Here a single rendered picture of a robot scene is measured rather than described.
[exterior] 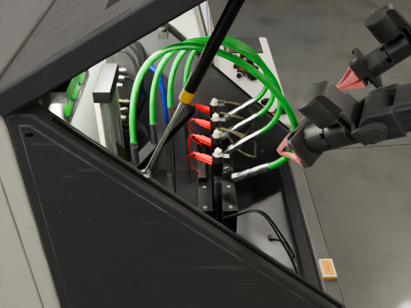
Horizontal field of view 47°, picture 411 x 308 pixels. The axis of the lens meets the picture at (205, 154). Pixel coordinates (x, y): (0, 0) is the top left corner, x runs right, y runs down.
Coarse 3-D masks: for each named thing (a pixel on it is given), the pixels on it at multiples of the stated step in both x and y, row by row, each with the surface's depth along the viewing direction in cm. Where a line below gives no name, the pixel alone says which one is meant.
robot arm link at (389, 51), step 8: (400, 32) 104; (408, 32) 105; (392, 40) 106; (400, 40) 105; (408, 40) 104; (392, 48) 106; (400, 48) 105; (408, 48) 104; (392, 56) 106; (400, 56) 106; (408, 56) 107
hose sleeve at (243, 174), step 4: (264, 164) 101; (252, 168) 103; (256, 168) 102; (260, 168) 101; (264, 168) 100; (268, 168) 100; (240, 172) 104; (244, 172) 103; (248, 172) 103; (252, 172) 102; (256, 172) 102; (260, 172) 101; (240, 176) 104; (244, 176) 104; (248, 176) 103; (252, 176) 103
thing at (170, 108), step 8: (232, 40) 113; (248, 48) 115; (256, 56) 116; (176, 64) 116; (168, 80) 120; (168, 88) 120; (168, 96) 122; (272, 96) 122; (168, 104) 123; (168, 112) 124; (264, 112) 125; (168, 120) 126; (248, 120) 126; (232, 128) 128; (240, 128) 128
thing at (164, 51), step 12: (168, 48) 92; (180, 48) 91; (192, 48) 91; (240, 60) 89; (144, 72) 98; (252, 72) 89; (264, 84) 89; (132, 96) 102; (276, 96) 90; (132, 108) 104; (288, 108) 90; (132, 120) 107; (132, 132) 109; (132, 144) 110
